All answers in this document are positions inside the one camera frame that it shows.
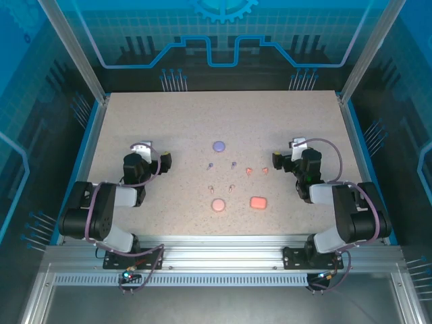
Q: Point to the coral earbud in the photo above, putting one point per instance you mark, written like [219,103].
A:
[248,171]
[265,170]

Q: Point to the coral rectangular earbud case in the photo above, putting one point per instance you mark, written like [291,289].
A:
[258,202]

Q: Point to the purple earbud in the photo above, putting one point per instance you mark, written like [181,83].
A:
[233,165]
[210,165]

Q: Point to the pink earbud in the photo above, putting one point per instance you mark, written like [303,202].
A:
[231,188]
[211,189]

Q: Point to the purple round earbud case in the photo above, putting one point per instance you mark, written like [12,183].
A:
[219,146]

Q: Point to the pink round earbud case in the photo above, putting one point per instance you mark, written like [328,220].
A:
[218,205]

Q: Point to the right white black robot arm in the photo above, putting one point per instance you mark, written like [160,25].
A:
[354,216]

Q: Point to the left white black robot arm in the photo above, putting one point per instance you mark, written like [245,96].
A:
[104,216]

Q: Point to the blue table side strip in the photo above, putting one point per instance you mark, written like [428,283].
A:
[79,162]
[367,162]

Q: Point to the small connector board with lights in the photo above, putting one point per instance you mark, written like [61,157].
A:
[128,276]
[325,276]

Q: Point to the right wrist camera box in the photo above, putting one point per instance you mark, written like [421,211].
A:
[298,148]

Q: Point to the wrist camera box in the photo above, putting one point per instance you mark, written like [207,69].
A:
[147,153]
[298,148]

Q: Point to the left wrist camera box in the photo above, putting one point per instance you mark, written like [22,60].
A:
[147,153]

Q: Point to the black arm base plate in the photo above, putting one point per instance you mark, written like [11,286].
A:
[293,258]
[113,263]

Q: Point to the aluminium mounting rail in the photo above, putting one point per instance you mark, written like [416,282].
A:
[222,253]

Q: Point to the aluminium frame post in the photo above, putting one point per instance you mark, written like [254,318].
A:
[371,50]
[76,50]

